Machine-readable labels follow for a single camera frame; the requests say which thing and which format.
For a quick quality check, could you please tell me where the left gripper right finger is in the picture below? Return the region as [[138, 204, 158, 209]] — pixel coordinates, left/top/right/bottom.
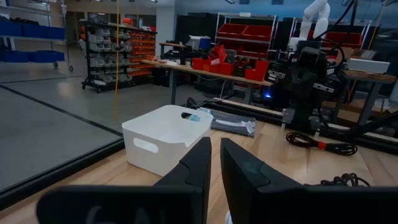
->
[[220, 138, 398, 224]]

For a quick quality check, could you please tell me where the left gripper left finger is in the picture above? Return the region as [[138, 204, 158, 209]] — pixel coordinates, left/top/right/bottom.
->
[[35, 136, 212, 224]]

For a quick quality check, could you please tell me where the black cable with red tie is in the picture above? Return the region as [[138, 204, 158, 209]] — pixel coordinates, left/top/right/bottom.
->
[[285, 131, 358, 156]]

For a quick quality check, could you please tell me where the white plastic storage bin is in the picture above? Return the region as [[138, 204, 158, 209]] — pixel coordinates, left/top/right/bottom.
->
[[121, 105, 214, 177]]

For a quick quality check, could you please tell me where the small red parts bin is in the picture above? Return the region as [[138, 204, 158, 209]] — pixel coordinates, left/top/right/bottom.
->
[[219, 62, 235, 76], [212, 44, 228, 63], [244, 59, 270, 82], [192, 57, 206, 71]]

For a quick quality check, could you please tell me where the large red storage bin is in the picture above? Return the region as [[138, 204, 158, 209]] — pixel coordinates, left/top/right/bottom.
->
[[242, 24, 274, 42], [323, 30, 363, 49], [217, 23, 249, 39]]

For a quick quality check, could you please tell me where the brown cardboard box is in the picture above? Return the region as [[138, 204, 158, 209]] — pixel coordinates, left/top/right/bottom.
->
[[337, 46, 377, 60]]

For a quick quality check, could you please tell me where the wooden table with grey legs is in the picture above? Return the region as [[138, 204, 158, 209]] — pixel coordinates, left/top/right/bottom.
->
[[341, 70, 398, 125]]

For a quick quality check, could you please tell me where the white rectangular box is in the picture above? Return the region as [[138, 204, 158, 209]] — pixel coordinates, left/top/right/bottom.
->
[[347, 58, 391, 75]]

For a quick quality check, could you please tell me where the white and blue box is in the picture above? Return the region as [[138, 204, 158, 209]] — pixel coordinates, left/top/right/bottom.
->
[[187, 35, 212, 51]]

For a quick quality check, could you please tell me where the long wooden workbench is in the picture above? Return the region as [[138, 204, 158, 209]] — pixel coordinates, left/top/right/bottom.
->
[[141, 58, 274, 106]]

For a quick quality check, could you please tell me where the small wooden desk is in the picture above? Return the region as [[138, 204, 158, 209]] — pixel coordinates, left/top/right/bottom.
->
[[159, 41, 187, 60]]

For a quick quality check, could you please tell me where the rack with orange bins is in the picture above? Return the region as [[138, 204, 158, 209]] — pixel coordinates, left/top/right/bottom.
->
[[129, 29, 158, 78]]

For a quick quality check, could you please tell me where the black rack with grey bins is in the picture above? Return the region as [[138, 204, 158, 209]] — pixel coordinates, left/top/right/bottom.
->
[[80, 19, 139, 93]]

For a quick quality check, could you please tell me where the blue storage bin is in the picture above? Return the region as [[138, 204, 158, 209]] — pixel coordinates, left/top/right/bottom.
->
[[46, 26, 66, 40], [21, 23, 48, 39], [0, 49, 30, 63], [0, 20, 23, 37], [29, 50, 65, 63]]

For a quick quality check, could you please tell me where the white wire shelf unit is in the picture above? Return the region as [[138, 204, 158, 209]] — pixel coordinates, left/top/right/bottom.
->
[[214, 12, 278, 60]]

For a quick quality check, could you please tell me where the yellow extension cable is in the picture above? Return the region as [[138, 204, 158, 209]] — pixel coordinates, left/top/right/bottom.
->
[[113, 0, 121, 121]]

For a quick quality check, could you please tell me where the metal wire shelf cart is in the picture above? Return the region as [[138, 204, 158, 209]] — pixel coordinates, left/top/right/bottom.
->
[[0, 0, 75, 72]]

